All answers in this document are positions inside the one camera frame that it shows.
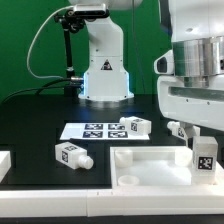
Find black cables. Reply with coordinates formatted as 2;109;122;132
0;78;84;104

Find white square tabletop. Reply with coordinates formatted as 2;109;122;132
110;146;224;191

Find white sheet with tags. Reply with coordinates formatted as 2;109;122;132
60;123;149;140

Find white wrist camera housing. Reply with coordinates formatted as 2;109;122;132
154;50;174;75

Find grey cable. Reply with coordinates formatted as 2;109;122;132
26;4;76;80

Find white left barrier block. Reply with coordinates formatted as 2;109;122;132
0;151;11;182

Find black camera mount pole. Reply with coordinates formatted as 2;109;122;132
54;10;85;97

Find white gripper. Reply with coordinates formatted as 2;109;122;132
157;75;224;147

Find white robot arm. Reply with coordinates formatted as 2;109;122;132
69;0;224;132

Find black camera on mount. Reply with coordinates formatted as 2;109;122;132
73;3;108;18

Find white front barrier wall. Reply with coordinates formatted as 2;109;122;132
0;187;224;218

